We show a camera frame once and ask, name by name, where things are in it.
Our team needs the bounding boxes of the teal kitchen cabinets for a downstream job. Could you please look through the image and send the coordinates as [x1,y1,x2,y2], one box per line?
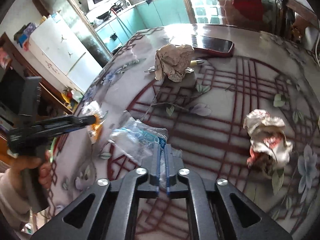
[95,0,190,51]

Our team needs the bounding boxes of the red black smartphone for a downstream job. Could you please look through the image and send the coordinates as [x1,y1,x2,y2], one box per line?
[191,35,234,57]

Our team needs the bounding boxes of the silver pen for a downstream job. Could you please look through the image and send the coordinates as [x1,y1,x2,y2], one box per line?
[144,59,206,74]

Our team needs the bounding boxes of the clear plastic bag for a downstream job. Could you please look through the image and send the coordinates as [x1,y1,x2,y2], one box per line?
[109,111,168,165]

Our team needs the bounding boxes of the orange white snack bag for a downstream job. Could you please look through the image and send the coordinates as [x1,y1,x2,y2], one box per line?
[81,101,105,144]

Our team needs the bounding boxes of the crumpled red white paper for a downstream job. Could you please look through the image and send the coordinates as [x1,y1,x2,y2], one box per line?
[243,109,293,178]

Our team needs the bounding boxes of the black wok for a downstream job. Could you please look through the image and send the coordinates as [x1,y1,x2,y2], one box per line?
[96,10,111,21]

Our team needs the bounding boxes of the person's left hand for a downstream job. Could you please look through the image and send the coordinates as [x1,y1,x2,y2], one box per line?
[9,151,52,194]

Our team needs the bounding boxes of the wooden chair far side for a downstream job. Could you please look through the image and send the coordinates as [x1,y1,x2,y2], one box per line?
[274,0,319,44]

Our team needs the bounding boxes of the crumpled beige paper ball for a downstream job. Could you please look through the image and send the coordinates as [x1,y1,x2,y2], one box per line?
[155,44,194,83]

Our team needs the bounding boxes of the white refrigerator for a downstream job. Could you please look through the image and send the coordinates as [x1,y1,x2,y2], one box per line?
[28,13,102,93]

